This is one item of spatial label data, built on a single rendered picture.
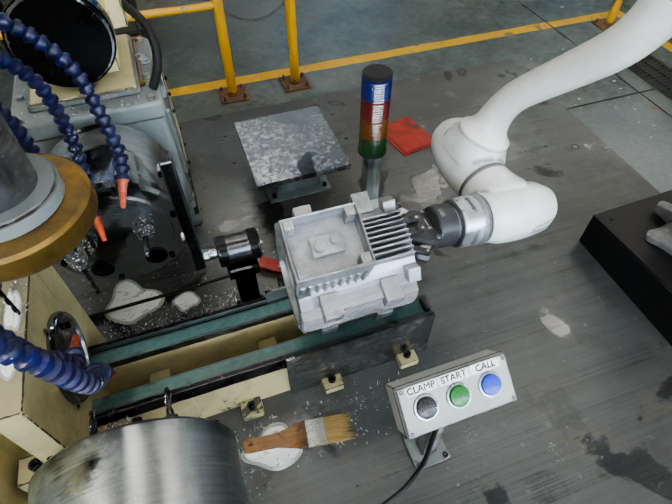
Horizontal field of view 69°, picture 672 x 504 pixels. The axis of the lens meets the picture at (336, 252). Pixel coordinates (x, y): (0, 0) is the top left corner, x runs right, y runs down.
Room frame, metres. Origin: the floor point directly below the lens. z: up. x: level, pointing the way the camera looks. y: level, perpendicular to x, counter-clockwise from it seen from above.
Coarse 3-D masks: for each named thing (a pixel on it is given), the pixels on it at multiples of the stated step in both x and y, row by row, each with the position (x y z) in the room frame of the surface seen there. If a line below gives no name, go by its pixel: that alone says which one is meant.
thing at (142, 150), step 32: (96, 128) 0.76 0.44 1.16; (128, 128) 0.80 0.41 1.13; (96, 160) 0.67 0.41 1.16; (128, 160) 0.68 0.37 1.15; (96, 192) 0.60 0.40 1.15; (128, 192) 0.62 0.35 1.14; (160, 192) 0.64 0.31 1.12; (128, 224) 0.61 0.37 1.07; (160, 224) 0.62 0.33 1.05; (96, 256) 0.58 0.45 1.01; (128, 256) 0.60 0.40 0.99; (160, 256) 0.61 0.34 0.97
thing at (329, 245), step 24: (312, 216) 0.51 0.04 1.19; (336, 216) 0.53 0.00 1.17; (360, 216) 0.51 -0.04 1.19; (288, 240) 0.49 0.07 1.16; (312, 240) 0.48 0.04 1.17; (336, 240) 0.48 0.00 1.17; (360, 240) 0.50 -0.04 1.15; (288, 264) 0.46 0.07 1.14; (312, 264) 0.46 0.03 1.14; (336, 264) 0.46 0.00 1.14; (360, 264) 0.44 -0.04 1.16; (312, 288) 0.43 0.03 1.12
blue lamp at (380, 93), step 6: (366, 84) 0.85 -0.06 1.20; (372, 84) 0.84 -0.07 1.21; (378, 84) 0.84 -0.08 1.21; (384, 84) 0.84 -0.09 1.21; (390, 84) 0.85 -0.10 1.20; (366, 90) 0.85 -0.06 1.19; (372, 90) 0.84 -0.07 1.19; (378, 90) 0.84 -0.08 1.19; (384, 90) 0.84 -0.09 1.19; (390, 90) 0.86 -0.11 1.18; (366, 96) 0.84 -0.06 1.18; (372, 96) 0.84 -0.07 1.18; (378, 96) 0.84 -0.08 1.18; (384, 96) 0.84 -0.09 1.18; (390, 96) 0.86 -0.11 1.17; (372, 102) 0.84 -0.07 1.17; (378, 102) 0.84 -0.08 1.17; (384, 102) 0.84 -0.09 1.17
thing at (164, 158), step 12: (168, 156) 0.57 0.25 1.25; (156, 168) 0.57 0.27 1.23; (168, 168) 0.56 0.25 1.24; (168, 180) 0.56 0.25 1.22; (168, 192) 0.56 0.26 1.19; (180, 192) 0.56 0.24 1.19; (180, 204) 0.56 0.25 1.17; (180, 216) 0.56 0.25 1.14; (192, 228) 0.56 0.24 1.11; (192, 240) 0.56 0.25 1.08; (192, 252) 0.56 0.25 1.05; (204, 252) 0.58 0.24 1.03; (204, 264) 0.56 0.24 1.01
